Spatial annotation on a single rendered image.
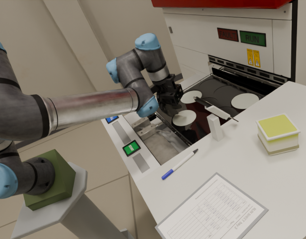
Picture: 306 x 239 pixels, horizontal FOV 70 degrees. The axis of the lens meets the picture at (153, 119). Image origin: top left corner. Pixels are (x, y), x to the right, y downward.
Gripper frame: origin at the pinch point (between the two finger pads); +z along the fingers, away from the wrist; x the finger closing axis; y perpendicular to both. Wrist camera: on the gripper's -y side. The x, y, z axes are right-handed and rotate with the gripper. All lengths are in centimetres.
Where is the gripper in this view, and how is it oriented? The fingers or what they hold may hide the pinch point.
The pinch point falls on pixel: (171, 114)
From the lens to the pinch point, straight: 94.0
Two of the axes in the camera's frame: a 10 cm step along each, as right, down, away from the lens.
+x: 4.5, -7.2, 5.3
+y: 8.2, 1.1, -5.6
